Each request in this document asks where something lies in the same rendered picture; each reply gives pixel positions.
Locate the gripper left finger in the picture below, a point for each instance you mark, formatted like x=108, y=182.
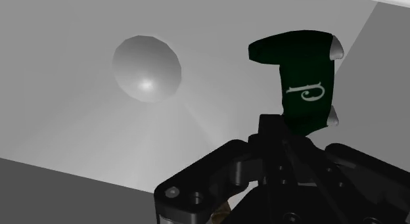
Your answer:
x=205, y=178

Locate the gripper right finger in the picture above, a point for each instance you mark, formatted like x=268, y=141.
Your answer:
x=362, y=172

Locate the dark green object with grey knobs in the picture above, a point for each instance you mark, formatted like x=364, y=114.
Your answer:
x=304, y=63

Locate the grey ball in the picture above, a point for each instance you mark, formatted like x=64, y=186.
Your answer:
x=146, y=69

